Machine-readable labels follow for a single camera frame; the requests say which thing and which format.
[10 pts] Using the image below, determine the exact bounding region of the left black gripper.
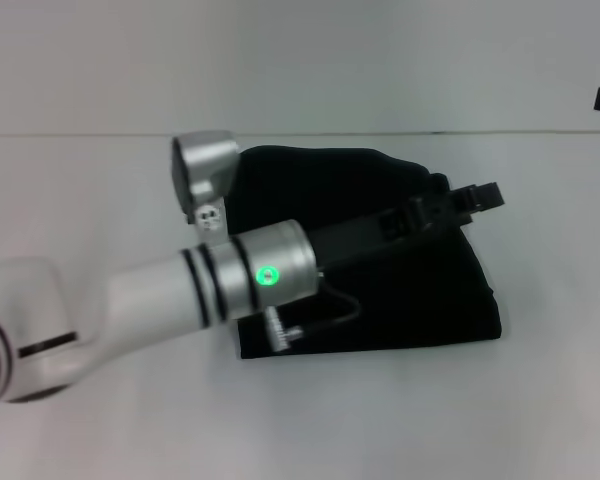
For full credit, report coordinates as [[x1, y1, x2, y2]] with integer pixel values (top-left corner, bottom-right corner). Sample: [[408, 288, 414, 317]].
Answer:
[[303, 180, 507, 275]]

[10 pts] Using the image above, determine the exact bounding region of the black t-shirt with white print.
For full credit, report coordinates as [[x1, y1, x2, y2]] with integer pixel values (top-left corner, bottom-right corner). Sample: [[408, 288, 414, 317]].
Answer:
[[227, 144, 504, 362]]

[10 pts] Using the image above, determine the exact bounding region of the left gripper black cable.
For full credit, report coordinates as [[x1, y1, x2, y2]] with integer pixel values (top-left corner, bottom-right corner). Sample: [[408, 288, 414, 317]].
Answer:
[[267, 272, 362, 354]]

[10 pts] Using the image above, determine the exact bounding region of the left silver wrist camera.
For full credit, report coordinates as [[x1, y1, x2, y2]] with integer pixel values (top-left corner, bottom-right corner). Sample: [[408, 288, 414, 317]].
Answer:
[[170, 129, 239, 247]]

